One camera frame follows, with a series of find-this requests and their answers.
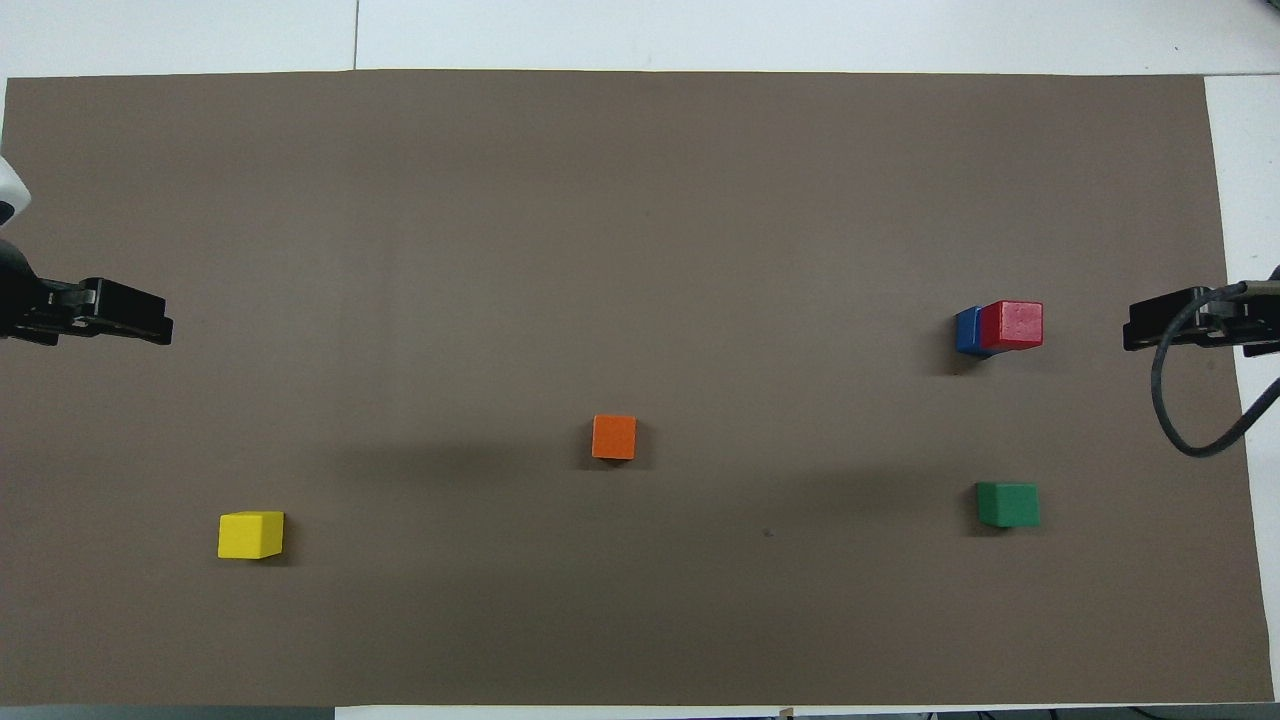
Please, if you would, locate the yellow wooden block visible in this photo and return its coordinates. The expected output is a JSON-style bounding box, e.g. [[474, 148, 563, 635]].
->
[[218, 511, 285, 560]]

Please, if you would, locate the green wooden block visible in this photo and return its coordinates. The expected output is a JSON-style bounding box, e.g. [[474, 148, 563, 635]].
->
[[976, 482, 1041, 529]]

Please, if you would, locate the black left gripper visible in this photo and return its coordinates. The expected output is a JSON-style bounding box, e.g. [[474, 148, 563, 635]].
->
[[0, 270, 174, 346]]

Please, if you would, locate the blue wooden block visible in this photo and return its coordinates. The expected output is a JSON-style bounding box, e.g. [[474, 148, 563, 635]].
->
[[954, 306, 993, 358]]

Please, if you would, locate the orange wooden block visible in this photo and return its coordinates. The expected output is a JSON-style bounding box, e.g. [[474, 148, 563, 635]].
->
[[591, 415, 638, 461]]

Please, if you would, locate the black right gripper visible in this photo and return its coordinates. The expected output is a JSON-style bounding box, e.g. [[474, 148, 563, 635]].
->
[[1122, 282, 1280, 358]]

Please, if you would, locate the red wooden block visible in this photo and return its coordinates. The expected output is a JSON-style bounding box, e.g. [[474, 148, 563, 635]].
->
[[980, 300, 1044, 351]]

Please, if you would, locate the brown table mat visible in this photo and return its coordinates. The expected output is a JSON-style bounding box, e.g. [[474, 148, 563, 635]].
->
[[0, 70, 1276, 708]]

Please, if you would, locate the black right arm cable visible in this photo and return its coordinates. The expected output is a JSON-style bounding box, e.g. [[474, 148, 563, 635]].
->
[[1150, 282, 1280, 458]]

